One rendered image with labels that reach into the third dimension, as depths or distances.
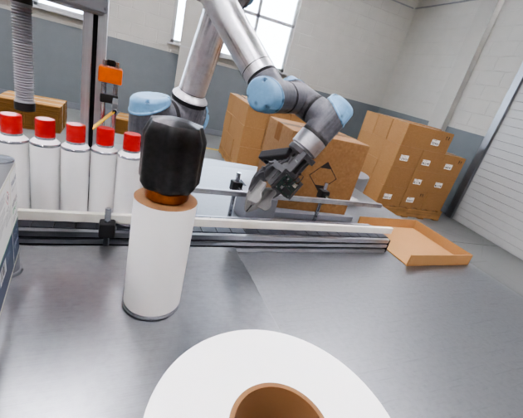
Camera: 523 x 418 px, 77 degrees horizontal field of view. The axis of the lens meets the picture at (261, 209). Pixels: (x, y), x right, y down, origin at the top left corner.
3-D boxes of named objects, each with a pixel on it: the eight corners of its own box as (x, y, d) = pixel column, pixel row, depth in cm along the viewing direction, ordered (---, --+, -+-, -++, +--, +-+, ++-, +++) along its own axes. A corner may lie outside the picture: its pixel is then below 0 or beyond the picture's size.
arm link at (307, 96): (276, 70, 78) (310, 94, 75) (298, 75, 87) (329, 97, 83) (261, 99, 82) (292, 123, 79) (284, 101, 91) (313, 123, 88)
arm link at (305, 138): (298, 123, 83) (316, 143, 87) (285, 138, 83) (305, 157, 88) (312, 131, 76) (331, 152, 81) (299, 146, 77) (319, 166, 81)
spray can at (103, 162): (83, 221, 71) (86, 127, 63) (92, 211, 75) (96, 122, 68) (109, 225, 72) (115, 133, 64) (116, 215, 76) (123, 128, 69)
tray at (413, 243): (406, 266, 101) (412, 255, 99) (356, 226, 122) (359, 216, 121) (467, 264, 114) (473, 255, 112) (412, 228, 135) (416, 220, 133)
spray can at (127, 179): (114, 227, 71) (121, 135, 63) (110, 216, 75) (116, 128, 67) (139, 226, 74) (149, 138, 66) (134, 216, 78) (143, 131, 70)
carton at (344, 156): (271, 207, 113) (293, 130, 103) (253, 182, 133) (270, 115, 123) (344, 215, 124) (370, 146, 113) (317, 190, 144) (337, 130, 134)
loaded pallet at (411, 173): (368, 214, 405) (405, 122, 362) (335, 188, 476) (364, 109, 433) (438, 221, 449) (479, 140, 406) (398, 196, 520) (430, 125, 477)
